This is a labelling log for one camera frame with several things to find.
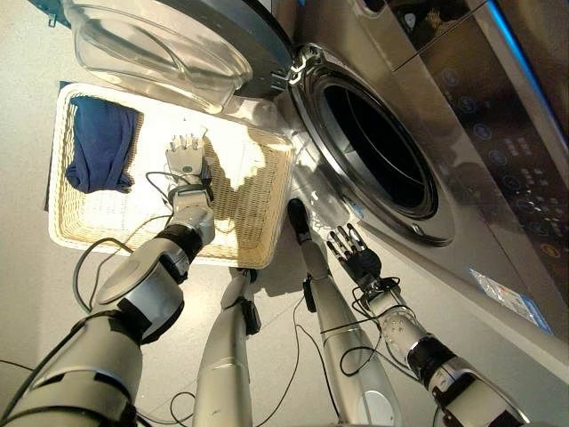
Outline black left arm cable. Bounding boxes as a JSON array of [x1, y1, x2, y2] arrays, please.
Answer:
[[0, 171, 188, 427]]

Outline washing machine glass door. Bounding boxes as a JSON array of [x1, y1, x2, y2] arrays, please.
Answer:
[[26, 0, 295, 114]]

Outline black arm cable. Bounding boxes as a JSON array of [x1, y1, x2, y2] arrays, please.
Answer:
[[291, 276, 421, 379], [0, 171, 188, 427]]

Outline white garment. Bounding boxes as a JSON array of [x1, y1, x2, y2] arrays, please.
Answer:
[[84, 108, 268, 232]]

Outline white wicker laundry basket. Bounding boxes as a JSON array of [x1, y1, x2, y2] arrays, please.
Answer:
[[47, 82, 297, 270]]

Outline silver left robot leg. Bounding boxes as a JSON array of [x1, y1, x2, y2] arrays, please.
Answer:
[[191, 265, 260, 427]]

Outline silver robot leg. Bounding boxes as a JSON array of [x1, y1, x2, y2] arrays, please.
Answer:
[[191, 265, 260, 427], [286, 197, 404, 427]]

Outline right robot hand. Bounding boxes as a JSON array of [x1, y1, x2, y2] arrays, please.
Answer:
[[325, 223, 383, 286]]

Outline silver front-load washing machine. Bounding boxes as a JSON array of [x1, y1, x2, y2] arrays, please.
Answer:
[[248, 0, 569, 375]]

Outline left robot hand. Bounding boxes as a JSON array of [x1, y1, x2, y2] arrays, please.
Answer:
[[164, 133, 214, 187]]

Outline silver right robot leg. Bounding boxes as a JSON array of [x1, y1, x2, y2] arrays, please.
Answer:
[[286, 197, 404, 427]]

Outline blue garment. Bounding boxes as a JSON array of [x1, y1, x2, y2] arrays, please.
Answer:
[[64, 96, 145, 195]]

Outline blue energy label sticker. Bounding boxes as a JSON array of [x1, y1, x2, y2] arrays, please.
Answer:
[[469, 267, 554, 335]]

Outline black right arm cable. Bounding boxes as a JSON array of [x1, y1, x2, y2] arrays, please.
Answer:
[[291, 276, 421, 379]]

